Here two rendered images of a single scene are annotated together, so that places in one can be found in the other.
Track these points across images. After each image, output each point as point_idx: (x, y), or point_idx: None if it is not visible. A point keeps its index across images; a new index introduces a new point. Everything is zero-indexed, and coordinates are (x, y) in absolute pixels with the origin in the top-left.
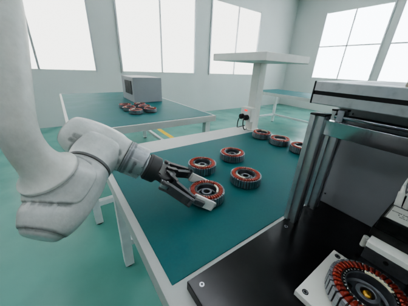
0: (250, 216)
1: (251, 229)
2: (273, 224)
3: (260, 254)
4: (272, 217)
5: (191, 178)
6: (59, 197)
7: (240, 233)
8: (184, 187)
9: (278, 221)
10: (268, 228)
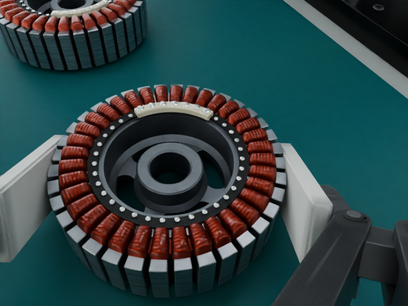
0: (308, 74)
1: (375, 88)
2: (336, 39)
3: None
4: (305, 29)
5: (16, 229)
6: None
7: (405, 121)
8: (320, 267)
9: (320, 25)
10: (358, 54)
